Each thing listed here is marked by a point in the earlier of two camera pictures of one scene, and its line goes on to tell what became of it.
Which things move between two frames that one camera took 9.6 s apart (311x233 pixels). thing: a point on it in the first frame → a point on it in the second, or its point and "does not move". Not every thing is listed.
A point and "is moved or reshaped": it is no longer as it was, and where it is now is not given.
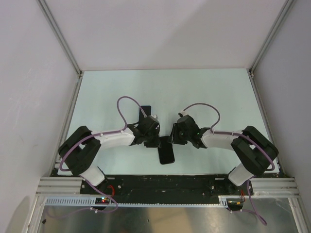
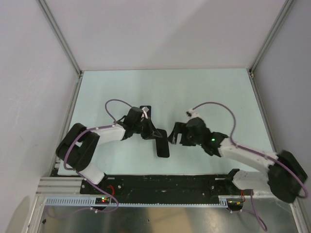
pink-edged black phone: x=166 y=150 is moved or reshaped
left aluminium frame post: x=51 y=19 does not move
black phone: x=147 y=109 does not move
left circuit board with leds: x=103 y=201 does not move
